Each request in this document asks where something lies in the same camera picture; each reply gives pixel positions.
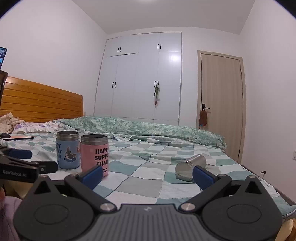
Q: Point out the orange wooden headboard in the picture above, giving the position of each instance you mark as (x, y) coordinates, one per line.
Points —
(35, 102)

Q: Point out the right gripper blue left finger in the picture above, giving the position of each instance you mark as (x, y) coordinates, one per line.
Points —
(82, 186)

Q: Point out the beige crumpled cloth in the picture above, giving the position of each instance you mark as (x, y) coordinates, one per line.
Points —
(8, 122)

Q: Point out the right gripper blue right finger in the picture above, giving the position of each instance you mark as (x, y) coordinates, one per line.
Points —
(212, 187)

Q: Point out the green floral quilt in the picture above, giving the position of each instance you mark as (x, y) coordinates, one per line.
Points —
(95, 124)

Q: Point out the black door handle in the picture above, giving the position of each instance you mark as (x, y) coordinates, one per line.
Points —
(204, 108)

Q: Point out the blue steel cup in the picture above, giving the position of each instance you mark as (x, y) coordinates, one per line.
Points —
(68, 149)

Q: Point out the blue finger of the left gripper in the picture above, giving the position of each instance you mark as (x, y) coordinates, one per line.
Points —
(45, 167)
(16, 153)

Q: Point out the smartphone on bed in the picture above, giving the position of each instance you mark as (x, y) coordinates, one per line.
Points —
(14, 138)

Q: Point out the white wardrobe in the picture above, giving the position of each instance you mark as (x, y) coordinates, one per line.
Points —
(130, 66)

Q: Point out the silver steel cup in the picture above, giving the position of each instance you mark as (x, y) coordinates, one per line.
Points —
(184, 169)

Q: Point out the beige wooden door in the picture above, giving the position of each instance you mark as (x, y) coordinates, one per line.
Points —
(221, 86)

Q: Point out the checkered green bed sheet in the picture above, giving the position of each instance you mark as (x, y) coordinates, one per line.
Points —
(142, 169)

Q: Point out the pink steel cup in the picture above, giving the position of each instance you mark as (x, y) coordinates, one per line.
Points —
(94, 150)

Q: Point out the purple patterned pillow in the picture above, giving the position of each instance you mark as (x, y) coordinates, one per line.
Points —
(22, 128)

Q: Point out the green hanging ornament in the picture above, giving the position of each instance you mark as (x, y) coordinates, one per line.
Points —
(156, 92)

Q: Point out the laptop screen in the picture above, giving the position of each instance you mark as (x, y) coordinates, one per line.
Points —
(3, 52)

